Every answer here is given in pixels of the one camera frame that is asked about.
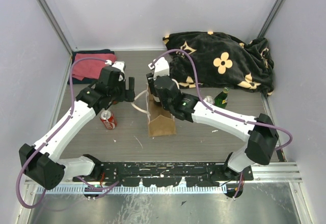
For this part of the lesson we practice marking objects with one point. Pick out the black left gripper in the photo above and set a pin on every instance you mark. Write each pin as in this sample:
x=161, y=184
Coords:
x=128, y=95

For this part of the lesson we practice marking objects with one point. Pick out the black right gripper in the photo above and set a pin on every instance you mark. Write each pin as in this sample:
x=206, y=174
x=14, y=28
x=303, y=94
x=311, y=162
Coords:
x=150, y=77

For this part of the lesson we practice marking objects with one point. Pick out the brown canvas bag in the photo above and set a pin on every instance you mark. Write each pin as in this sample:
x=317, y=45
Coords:
x=159, y=121

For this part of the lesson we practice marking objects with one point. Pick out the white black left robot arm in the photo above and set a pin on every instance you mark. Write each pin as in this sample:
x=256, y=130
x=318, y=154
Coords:
x=45, y=165

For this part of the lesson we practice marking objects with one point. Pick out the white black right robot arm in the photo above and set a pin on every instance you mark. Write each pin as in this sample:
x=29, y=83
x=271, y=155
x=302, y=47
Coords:
x=257, y=133

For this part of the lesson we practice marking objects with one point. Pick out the red folded cloth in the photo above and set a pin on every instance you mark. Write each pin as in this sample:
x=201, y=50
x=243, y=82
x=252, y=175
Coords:
x=90, y=68

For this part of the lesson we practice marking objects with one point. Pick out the red soda can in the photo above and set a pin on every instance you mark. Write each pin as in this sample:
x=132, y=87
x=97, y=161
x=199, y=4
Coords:
x=108, y=119

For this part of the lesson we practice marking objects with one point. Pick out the black floral blanket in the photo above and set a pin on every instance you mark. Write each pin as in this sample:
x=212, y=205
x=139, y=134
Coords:
x=217, y=60

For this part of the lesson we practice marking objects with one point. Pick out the dark navy folded cloth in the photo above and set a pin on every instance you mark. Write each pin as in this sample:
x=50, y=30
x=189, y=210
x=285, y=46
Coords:
x=87, y=80

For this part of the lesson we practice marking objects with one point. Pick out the purple soda can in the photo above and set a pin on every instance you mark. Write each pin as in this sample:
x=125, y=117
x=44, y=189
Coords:
x=209, y=99

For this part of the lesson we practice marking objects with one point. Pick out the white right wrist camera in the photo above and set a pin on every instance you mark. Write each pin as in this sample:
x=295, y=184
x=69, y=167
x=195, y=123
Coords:
x=160, y=67

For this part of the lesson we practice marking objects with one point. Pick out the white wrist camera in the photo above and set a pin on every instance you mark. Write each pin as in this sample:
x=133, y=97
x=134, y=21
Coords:
x=160, y=67
x=116, y=64

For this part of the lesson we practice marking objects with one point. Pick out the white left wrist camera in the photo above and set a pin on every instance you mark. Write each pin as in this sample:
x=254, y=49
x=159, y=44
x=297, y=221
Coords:
x=116, y=64

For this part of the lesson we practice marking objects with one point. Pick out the white slotted cable duct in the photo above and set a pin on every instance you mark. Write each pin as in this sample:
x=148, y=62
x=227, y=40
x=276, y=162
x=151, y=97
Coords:
x=77, y=188

